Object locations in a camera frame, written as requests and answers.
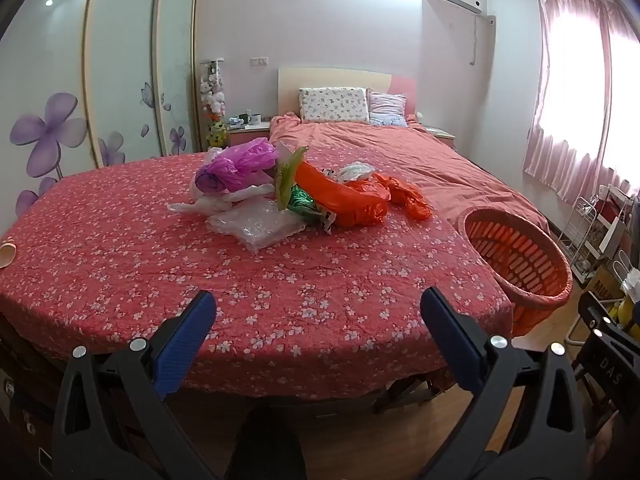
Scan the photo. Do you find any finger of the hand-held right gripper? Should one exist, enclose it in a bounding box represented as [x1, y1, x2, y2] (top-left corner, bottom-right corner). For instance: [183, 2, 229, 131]
[578, 291, 640, 356]

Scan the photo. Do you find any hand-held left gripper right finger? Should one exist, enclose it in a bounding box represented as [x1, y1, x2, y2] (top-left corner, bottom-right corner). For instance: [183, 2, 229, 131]
[420, 286, 588, 480]

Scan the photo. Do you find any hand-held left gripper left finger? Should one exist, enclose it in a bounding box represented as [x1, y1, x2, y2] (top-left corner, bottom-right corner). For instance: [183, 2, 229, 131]
[51, 290, 218, 480]

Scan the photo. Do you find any orange laundry basket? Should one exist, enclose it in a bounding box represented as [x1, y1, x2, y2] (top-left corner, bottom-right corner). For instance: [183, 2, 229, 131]
[457, 206, 573, 338]

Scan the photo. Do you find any clear bubble wrap bag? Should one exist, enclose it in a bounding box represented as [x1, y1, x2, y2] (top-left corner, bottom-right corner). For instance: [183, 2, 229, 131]
[206, 199, 306, 253]

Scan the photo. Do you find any white plastic bag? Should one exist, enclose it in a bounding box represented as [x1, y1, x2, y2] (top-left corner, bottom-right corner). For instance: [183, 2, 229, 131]
[166, 180, 278, 217]

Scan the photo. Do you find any large orange plastic bag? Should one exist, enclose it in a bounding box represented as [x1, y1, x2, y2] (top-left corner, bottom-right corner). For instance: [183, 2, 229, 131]
[295, 160, 391, 228]

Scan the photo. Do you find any green snack packet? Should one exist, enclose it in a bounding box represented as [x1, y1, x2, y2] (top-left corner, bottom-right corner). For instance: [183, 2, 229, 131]
[275, 146, 335, 235]

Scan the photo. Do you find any purple plastic bag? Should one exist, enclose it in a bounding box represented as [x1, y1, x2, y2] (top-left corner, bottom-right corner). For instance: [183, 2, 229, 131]
[195, 139, 279, 195]

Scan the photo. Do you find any small white bag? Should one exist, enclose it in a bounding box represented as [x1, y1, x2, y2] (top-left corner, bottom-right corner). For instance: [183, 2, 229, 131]
[322, 161, 376, 184]

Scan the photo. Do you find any cardboard box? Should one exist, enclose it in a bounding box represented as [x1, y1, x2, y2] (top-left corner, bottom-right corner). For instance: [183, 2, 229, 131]
[585, 262, 626, 306]

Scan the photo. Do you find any yellow bottle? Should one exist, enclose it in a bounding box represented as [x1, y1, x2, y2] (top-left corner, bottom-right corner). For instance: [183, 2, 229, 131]
[617, 297, 640, 336]

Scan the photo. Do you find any pink curtain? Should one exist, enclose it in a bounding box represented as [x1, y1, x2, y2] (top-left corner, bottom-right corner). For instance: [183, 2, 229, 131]
[522, 0, 640, 206]

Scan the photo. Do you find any dark wooden table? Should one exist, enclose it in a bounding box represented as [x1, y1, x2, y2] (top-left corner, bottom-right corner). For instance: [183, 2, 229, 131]
[0, 305, 446, 461]

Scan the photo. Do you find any bed with pink duvet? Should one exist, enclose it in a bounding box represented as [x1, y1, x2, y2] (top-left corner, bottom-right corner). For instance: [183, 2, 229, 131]
[268, 112, 551, 233]

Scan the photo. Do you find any pink nightstand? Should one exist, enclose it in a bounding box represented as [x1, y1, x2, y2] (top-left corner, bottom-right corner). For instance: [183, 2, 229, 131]
[425, 125, 457, 150]
[227, 122, 273, 150]

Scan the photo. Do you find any yellow plush toy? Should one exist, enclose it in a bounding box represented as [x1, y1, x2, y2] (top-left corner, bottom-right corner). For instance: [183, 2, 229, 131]
[206, 120, 230, 150]

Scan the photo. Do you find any striped pink pillow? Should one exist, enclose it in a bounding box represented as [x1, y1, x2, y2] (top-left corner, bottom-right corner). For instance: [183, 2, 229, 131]
[366, 87, 408, 127]

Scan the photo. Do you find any clear tube of plush toys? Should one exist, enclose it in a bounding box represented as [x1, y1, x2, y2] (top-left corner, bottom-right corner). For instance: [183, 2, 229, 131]
[200, 59, 230, 123]

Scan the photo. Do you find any floral white pillow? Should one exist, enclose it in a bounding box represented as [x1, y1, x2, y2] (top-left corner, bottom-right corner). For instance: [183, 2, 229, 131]
[299, 87, 371, 124]

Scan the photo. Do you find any beige and pink headboard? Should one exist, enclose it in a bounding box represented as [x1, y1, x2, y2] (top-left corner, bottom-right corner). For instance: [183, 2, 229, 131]
[277, 66, 417, 118]

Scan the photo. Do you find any flower print wardrobe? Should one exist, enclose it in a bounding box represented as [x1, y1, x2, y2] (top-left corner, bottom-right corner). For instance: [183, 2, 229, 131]
[0, 0, 201, 231]

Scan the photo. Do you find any white air conditioner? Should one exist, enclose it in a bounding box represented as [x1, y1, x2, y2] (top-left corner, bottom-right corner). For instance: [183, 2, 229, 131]
[422, 0, 486, 13]

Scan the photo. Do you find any white wire rack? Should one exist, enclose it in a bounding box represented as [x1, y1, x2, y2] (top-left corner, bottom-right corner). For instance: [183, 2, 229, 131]
[557, 195, 608, 283]

